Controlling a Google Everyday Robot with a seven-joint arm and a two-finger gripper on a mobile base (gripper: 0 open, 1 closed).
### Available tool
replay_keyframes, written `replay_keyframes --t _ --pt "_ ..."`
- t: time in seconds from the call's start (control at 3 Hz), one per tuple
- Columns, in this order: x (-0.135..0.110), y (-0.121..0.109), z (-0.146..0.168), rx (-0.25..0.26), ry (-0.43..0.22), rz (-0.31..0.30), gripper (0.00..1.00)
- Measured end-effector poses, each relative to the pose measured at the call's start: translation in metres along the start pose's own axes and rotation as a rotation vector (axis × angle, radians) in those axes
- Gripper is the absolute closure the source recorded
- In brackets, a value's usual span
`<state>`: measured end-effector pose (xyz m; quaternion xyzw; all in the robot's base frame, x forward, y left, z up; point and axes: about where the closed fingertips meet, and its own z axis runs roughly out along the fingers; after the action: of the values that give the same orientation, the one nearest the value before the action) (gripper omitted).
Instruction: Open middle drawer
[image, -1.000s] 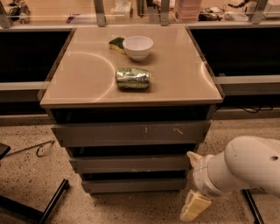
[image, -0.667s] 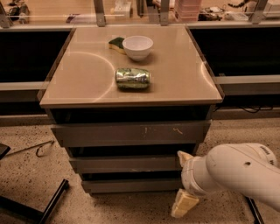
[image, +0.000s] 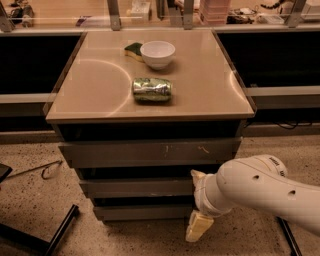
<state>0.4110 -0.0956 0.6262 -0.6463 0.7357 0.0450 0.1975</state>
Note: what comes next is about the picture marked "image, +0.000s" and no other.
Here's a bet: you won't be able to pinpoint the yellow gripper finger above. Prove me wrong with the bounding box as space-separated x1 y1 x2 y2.
185 210 214 242
191 169 206 185

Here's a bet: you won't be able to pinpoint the grey drawer cabinet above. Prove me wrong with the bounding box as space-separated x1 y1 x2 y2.
45 29 255 222

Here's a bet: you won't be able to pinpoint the pink stacked trays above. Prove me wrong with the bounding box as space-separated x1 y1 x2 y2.
199 0 231 25

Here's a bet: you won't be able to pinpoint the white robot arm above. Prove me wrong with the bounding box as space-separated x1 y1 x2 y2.
186 155 320 242

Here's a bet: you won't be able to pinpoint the crushed green can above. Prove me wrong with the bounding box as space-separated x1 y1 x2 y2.
132 78 172 102

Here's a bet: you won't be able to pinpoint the grey top drawer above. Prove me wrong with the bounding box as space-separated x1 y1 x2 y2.
59 137 241 168

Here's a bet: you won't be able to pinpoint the grey drawer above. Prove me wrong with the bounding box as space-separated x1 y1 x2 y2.
59 137 241 168
93 204 192 221
79 177 194 198

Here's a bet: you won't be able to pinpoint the cable on floor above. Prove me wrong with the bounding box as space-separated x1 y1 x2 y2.
6 159 64 180

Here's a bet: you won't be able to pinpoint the black frame leg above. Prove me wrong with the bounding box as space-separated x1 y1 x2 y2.
0 203 80 256
277 218 302 256

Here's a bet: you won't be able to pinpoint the white bowl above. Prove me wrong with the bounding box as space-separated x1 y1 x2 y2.
140 41 175 70

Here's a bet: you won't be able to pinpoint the grey bottom drawer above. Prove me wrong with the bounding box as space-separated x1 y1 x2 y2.
93 204 192 221

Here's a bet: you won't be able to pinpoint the black right frame leg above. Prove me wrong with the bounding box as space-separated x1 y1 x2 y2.
277 218 302 256

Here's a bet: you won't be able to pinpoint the green yellow sponge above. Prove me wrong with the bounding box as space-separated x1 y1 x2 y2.
124 42 143 62

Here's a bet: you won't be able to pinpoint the black left frame leg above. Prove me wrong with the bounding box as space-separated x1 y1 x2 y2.
0 203 80 256

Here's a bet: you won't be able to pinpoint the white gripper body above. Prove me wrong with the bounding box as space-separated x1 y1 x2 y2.
194 174 234 218

